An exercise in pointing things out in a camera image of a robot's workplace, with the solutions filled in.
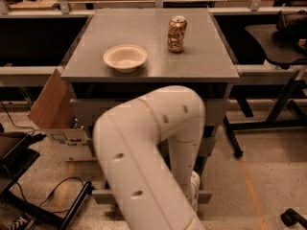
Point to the grey bottom drawer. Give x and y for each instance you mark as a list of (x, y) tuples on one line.
[(204, 196)]

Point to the grey drawer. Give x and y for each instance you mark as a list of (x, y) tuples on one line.
[(89, 110), (206, 147), (204, 196)]

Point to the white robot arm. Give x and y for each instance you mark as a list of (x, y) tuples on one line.
[(147, 149)]

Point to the grey middle drawer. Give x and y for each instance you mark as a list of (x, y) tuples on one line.
[(206, 147)]

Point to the grey top drawer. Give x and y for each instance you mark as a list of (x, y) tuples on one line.
[(89, 110)]

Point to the grey drawer cabinet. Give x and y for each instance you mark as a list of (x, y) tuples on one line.
[(204, 65)]

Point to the black caster wheel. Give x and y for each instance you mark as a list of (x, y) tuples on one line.
[(291, 217)]

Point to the white printed box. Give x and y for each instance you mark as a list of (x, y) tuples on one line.
[(72, 144)]

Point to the white paper bowl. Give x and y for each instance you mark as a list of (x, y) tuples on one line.
[(125, 58)]

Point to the brown cardboard box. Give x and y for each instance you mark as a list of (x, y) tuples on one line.
[(52, 108)]

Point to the gold soda can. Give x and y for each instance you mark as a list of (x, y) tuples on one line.
[(176, 33)]

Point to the black office chair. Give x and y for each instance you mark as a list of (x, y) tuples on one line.
[(284, 42)]

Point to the black white sneaker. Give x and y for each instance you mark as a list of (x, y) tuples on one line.
[(22, 222)]

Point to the black table leg frame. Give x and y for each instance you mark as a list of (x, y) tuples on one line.
[(284, 100)]

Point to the grey aluminium rail frame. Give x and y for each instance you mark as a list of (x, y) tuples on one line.
[(153, 4)]

